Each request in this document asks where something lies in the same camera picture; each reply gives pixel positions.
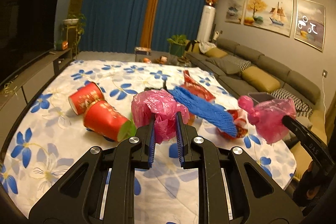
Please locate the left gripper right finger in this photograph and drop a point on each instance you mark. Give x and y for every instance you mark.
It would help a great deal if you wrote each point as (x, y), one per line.
(233, 188)

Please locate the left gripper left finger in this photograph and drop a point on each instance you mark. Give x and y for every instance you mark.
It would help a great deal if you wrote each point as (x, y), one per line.
(99, 187)

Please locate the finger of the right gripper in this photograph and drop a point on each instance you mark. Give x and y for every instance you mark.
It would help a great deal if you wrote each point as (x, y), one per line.
(301, 133)

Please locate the pink plastic bag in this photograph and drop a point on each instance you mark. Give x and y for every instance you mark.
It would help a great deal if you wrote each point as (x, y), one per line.
(267, 116)
(160, 105)

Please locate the green foam net sleeve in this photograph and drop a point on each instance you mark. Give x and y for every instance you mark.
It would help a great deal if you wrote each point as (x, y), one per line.
(127, 129)

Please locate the blue foam net sleeve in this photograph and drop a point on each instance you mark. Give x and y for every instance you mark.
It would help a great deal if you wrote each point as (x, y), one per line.
(206, 110)

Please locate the grey plastic trash bin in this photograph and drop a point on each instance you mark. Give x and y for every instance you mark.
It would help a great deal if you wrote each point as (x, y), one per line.
(259, 97)

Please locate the crumpled red white wrapper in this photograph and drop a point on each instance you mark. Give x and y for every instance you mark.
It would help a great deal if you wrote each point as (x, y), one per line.
(240, 121)

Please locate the mustard yellow cushion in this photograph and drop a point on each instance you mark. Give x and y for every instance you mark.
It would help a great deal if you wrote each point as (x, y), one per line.
(260, 80)

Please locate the red paper cup front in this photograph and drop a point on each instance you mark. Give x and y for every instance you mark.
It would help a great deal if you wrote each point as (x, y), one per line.
(103, 119)

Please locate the red paper cup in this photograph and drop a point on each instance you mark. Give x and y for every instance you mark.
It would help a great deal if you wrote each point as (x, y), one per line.
(85, 96)
(103, 119)

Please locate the grey sectional sofa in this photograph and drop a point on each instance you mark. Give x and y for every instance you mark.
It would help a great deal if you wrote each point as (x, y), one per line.
(305, 94)

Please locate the red paper cup rear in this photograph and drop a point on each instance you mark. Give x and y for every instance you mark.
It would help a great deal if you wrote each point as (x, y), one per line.
(85, 96)

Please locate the black white patterned cushion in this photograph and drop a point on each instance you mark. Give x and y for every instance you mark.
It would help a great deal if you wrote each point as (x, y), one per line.
(239, 62)

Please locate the grey cushion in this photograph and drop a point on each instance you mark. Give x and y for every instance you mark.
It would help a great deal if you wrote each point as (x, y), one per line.
(225, 65)

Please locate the right framed painting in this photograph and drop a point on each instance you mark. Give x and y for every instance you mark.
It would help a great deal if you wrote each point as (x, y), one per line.
(310, 24)

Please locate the red candy wrapper bag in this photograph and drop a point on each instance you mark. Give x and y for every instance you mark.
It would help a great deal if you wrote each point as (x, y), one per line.
(195, 88)

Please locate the far mustard cushion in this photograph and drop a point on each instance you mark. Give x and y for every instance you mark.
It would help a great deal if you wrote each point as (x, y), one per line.
(216, 52)

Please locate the black plastic bag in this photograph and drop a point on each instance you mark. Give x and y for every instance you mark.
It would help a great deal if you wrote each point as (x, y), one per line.
(163, 87)

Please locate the sailboat tree painting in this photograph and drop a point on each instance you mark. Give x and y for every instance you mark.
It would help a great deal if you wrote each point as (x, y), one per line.
(271, 15)

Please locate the grey tv cabinet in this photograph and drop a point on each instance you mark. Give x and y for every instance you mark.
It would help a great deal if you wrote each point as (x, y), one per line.
(25, 85)

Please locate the white clothes on sofa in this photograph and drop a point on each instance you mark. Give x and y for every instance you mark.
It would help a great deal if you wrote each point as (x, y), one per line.
(206, 46)

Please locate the left landscape painting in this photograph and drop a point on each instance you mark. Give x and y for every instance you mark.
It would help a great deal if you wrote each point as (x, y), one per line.
(234, 11)

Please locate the dark coffee table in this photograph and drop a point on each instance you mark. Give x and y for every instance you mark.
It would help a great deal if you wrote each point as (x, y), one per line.
(146, 55)

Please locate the white standing air conditioner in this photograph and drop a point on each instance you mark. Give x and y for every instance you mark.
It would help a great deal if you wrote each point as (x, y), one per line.
(206, 24)

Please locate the green potted plant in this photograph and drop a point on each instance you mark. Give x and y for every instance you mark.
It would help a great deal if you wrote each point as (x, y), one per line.
(177, 44)

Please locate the plant on stand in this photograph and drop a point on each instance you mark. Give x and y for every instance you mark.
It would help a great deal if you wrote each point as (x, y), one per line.
(73, 29)

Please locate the blue curtain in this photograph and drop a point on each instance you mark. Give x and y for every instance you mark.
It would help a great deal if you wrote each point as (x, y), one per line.
(116, 25)

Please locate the orange curtain strip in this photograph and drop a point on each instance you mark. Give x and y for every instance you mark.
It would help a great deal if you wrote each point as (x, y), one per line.
(148, 23)

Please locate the black television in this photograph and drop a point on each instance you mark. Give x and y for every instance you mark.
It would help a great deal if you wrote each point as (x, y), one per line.
(27, 33)

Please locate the wall power socket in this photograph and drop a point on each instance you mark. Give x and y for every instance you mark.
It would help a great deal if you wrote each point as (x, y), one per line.
(324, 73)

